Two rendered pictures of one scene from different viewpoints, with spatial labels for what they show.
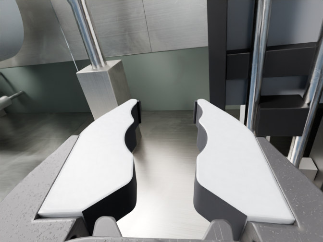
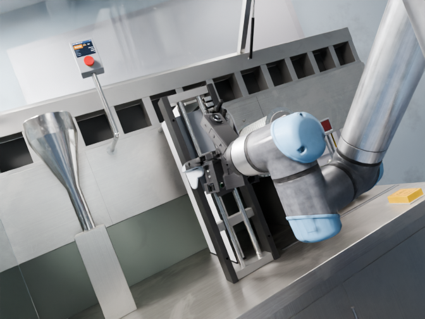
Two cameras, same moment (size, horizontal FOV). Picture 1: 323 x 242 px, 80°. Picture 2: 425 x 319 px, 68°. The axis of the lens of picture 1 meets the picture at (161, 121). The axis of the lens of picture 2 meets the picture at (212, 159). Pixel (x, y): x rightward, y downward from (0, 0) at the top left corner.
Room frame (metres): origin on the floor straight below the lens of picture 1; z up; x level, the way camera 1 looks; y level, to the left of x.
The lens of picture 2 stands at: (-0.48, 0.45, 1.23)
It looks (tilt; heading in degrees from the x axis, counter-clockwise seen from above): 0 degrees down; 319
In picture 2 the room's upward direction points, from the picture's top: 21 degrees counter-clockwise
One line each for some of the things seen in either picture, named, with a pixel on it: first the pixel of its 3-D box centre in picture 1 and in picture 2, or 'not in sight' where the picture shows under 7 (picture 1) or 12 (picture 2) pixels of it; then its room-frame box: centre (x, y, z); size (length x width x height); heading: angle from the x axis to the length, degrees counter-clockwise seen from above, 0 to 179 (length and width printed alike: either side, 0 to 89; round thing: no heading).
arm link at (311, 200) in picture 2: not in sight; (313, 199); (-0.19, 0.02, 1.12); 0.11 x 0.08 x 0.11; 82
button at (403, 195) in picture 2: not in sight; (405, 195); (-0.09, -0.58, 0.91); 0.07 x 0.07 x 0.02; 71
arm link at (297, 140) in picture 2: not in sight; (284, 145); (-0.19, 0.04, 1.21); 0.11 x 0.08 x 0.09; 172
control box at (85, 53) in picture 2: not in sight; (86, 57); (0.40, 0.00, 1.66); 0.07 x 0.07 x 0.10; 65
